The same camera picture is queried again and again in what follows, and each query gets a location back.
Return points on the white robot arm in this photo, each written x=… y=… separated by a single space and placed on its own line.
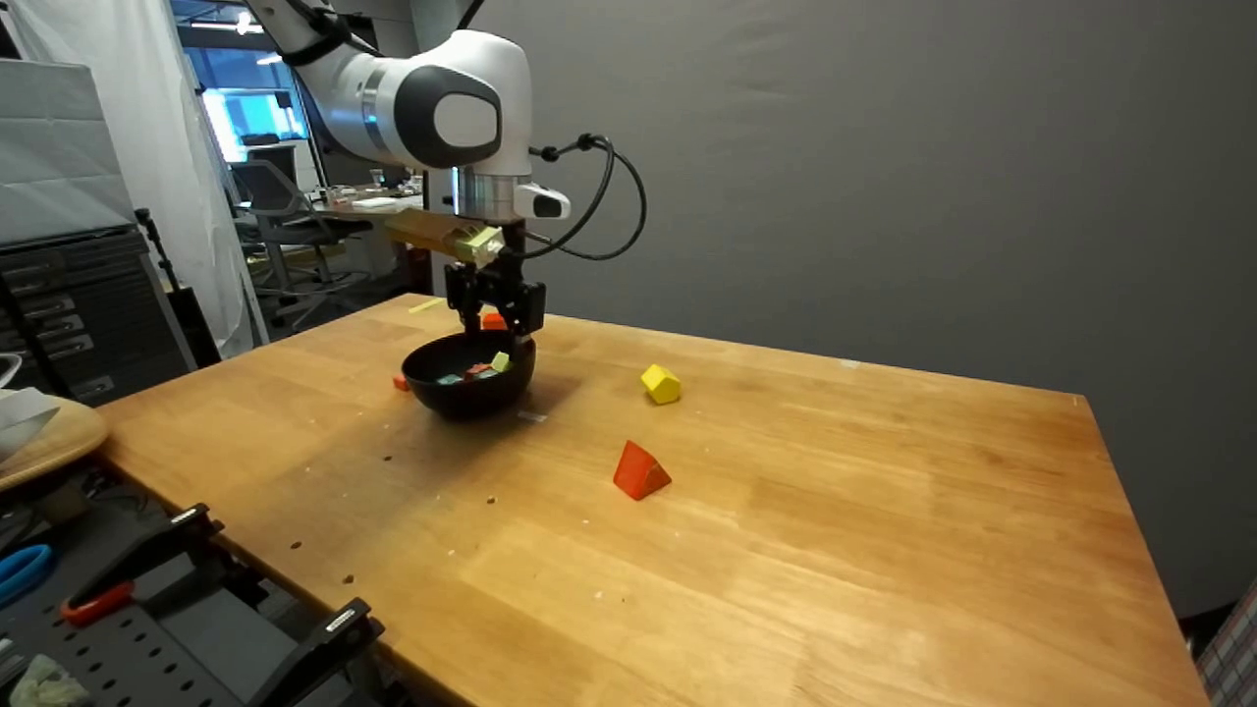
x=458 y=110

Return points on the black equipment rack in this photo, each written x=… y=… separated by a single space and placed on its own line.
x=88 y=319

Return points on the black bowl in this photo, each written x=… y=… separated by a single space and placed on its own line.
x=454 y=379

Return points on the wrist camera on wooden mount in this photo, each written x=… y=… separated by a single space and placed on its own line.
x=437 y=237

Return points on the black perforated tool board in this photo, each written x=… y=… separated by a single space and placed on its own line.
x=203 y=629

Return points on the orange handled clamp upper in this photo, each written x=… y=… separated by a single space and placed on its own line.
x=111 y=588

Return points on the blue handled tool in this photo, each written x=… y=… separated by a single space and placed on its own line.
x=20 y=573

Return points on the lime yellow block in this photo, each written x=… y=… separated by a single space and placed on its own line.
x=501 y=364

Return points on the round wooden side board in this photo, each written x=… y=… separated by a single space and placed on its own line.
x=37 y=451

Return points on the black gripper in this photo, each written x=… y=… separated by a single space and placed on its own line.
x=487 y=271

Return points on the red triangular prism block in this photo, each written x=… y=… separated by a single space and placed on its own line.
x=636 y=473

